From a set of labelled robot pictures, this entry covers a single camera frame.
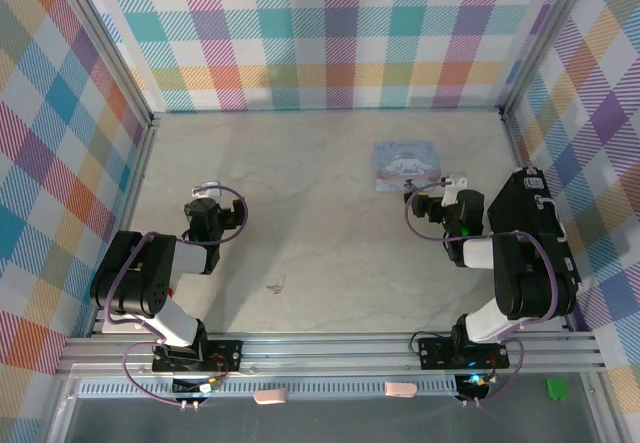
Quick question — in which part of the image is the black suitcase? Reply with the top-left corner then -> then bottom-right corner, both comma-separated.
487,166 -> 584,320

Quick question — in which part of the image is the black connector board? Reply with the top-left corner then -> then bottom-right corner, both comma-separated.
171,375 -> 221,409
453,372 -> 494,407

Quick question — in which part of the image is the pink eraser block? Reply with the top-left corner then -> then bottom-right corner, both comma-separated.
253,387 -> 289,406
384,381 -> 417,399

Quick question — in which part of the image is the green plastic block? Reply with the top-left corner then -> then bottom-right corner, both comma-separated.
545,376 -> 568,403

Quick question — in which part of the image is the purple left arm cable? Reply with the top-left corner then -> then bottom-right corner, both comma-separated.
102,185 -> 250,407

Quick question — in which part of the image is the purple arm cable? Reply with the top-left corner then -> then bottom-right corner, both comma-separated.
404,190 -> 559,407
102,185 -> 250,407

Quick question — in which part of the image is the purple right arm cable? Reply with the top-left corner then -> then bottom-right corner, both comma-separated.
404,190 -> 559,407

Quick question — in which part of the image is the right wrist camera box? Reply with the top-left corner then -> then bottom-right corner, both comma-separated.
442,175 -> 469,208

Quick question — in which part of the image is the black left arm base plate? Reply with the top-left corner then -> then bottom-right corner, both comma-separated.
152,338 -> 245,372

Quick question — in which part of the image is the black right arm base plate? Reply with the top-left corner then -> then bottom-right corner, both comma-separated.
417,335 -> 510,370

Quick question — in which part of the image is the aluminium rail frame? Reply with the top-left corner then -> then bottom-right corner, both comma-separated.
54,332 -> 606,377

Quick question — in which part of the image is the aluminium corner post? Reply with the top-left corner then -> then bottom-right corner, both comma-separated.
47,0 -> 162,337
498,0 -> 601,333

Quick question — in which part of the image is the grey slotted cable duct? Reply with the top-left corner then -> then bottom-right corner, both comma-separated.
78,380 -> 459,399

